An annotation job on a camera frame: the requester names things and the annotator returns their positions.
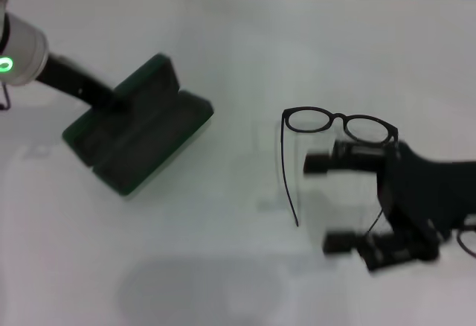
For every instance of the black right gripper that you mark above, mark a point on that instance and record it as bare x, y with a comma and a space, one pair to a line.
427, 184

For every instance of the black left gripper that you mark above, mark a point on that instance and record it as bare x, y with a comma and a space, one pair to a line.
74, 80

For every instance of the green glasses case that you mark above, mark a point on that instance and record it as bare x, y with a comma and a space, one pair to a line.
148, 143

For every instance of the black glasses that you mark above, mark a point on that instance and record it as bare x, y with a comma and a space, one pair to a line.
285, 115

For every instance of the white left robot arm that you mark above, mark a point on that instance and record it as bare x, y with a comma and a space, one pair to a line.
22, 50

